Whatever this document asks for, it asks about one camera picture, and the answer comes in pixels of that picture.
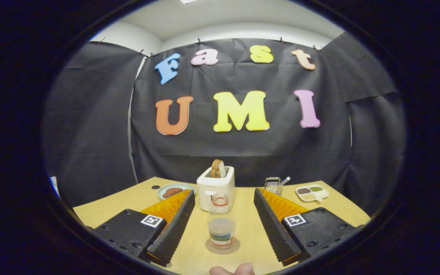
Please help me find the small metal wire holder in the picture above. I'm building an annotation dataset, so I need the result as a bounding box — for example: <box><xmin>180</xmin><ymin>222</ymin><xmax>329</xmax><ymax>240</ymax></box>
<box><xmin>265</xmin><ymin>177</ymin><xmax>283</xmax><ymax>196</ymax></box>

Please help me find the white toaster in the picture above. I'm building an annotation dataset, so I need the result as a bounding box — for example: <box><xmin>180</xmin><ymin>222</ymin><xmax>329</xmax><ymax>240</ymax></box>
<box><xmin>196</xmin><ymin>165</ymin><xmax>236</xmax><ymax>212</ymax></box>

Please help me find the round brown coaster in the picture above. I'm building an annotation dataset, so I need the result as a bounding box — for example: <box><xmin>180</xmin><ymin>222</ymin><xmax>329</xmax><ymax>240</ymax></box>
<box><xmin>205</xmin><ymin>237</ymin><xmax>241</xmax><ymax>255</ymax></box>

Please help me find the white divided snack dish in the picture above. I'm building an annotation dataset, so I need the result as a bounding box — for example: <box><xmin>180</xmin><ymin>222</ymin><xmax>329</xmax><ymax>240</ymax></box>
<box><xmin>295</xmin><ymin>184</ymin><xmax>330</xmax><ymax>202</ymax></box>

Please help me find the clear juice bottle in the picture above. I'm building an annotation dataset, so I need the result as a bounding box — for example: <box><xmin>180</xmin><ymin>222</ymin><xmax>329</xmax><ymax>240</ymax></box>
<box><xmin>207</xmin><ymin>194</ymin><xmax>236</xmax><ymax>251</ymax></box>

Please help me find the brown bread slice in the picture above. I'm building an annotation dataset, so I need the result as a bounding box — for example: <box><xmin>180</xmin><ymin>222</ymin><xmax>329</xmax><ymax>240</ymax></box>
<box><xmin>210</xmin><ymin>159</ymin><xmax>226</xmax><ymax>178</ymax></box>

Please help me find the green plate with food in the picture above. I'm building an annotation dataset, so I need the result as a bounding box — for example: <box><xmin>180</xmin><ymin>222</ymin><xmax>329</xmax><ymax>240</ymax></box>
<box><xmin>157</xmin><ymin>184</ymin><xmax>196</xmax><ymax>201</ymax></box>

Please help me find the wooden table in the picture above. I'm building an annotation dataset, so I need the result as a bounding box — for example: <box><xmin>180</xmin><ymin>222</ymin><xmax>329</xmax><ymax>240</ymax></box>
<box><xmin>73</xmin><ymin>176</ymin><xmax>371</xmax><ymax>275</ymax></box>

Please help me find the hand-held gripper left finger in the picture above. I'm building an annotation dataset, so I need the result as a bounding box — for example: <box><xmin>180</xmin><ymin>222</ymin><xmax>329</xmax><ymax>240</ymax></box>
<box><xmin>86</xmin><ymin>189</ymin><xmax>196</xmax><ymax>267</ymax></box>

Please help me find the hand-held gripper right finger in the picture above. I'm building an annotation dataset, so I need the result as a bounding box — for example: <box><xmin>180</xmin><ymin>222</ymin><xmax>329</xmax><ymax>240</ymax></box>
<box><xmin>253</xmin><ymin>187</ymin><xmax>365</xmax><ymax>267</ymax></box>

